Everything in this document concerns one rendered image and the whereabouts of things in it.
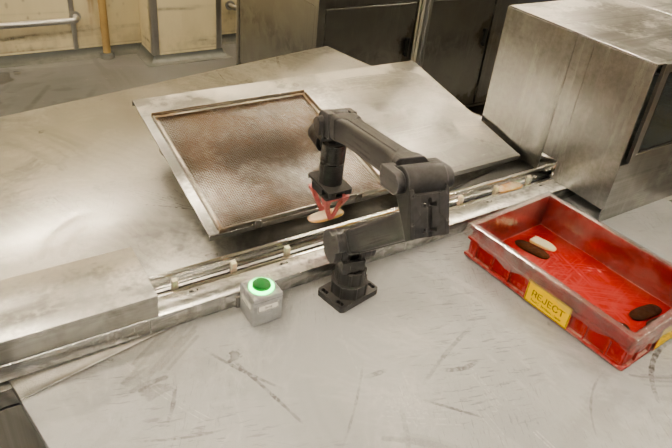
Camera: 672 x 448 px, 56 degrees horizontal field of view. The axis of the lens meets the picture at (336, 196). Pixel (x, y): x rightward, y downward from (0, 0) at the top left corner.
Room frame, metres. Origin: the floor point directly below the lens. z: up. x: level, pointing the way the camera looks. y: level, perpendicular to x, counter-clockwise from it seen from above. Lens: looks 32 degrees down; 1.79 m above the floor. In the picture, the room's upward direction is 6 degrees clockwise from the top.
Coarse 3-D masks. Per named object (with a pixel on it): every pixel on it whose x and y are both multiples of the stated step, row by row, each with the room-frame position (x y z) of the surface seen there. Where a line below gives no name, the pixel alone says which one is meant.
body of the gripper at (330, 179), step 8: (320, 160) 1.26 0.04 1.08; (320, 168) 1.25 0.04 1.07; (328, 168) 1.24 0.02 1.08; (336, 168) 1.24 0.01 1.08; (312, 176) 1.27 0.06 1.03; (320, 176) 1.25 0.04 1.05; (328, 176) 1.24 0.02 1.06; (336, 176) 1.24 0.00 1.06; (320, 184) 1.24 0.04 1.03; (328, 184) 1.24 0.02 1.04; (336, 184) 1.24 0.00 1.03; (344, 184) 1.26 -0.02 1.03; (328, 192) 1.21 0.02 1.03; (336, 192) 1.22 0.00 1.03; (344, 192) 1.23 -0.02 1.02
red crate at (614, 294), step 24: (504, 240) 1.39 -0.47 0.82; (528, 240) 1.41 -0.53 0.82; (552, 240) 1.42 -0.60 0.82; (480, 264) 1.27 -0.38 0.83; (552, 264) 1.31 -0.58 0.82; (576, 264) 1.32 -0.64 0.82; (600, 264) 1.33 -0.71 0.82; (576, 288) 1.22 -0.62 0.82; (600, 288) 1.23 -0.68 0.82; (624, 288) 1.24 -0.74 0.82; (624, 312) 1.15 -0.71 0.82; (576, 336) 1.04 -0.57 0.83; (600, 336) 1.01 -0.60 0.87; (624, 360) 0.97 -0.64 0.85
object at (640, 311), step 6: (642, 306) 1.17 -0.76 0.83; (648, 306) 1.17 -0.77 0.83; (654, 306) 1.17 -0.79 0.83; (630, 312) 1.15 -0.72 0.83; (636, 312) 1.14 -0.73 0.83; (642, 312) 1.14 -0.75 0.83; (648, 312) 1.15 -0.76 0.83; (654, 312) 1.15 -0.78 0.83; (660, 312) 1.16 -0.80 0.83; (636, 318) 1.13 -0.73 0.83; (642, 318) 1.13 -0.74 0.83; (648, 318) 1.13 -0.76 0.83; (654, 318) 1.13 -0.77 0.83; (624, 324) 1.10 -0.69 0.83
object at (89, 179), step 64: (256, 64) 2.50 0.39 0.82; (320, 64) 2.58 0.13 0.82; (0, 128) 1.72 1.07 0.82; (64, 128) 1.76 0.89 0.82; (128, 128) 1.81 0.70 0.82; (0, 192) 1.37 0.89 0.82; (64, 192) 1.40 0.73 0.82; (128, 192) 1.44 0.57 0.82; (0, 256) 1.11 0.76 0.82; (64, 256) 1.14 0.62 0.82; (192, 256) 1.19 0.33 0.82
